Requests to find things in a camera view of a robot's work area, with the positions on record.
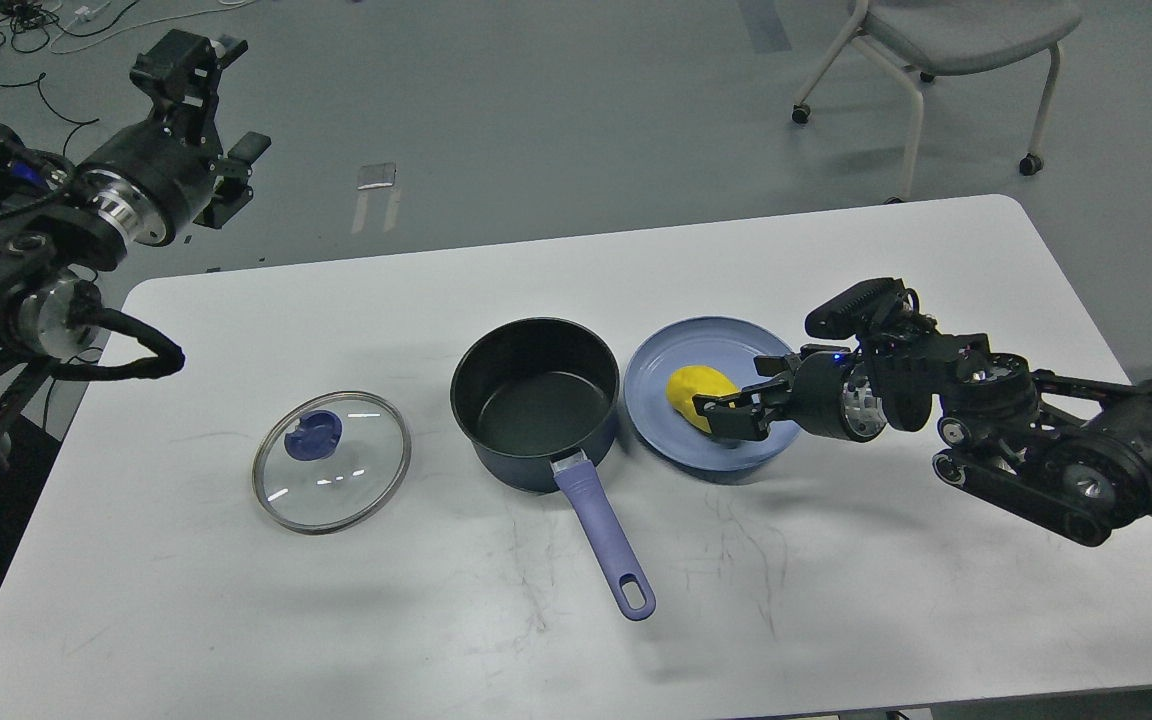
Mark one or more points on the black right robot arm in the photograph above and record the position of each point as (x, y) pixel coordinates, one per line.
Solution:
(1070, 455)

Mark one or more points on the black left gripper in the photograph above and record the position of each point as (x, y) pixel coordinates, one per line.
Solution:
(154, 178)

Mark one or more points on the yellow potato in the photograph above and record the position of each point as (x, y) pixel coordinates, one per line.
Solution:
(693, 380)

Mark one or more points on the grey office chair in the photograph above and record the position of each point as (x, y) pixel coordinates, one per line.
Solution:
(917, 42)

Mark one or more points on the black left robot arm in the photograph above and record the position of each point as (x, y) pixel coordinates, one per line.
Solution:
(53, 323)

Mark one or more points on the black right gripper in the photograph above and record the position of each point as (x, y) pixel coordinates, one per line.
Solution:
(819, 388)

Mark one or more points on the glass pot lid purple knob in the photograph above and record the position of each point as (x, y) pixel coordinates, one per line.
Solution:
(332, 462)

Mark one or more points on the dark blue saucepan purple handle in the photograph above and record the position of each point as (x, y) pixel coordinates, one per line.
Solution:
(537, 399)

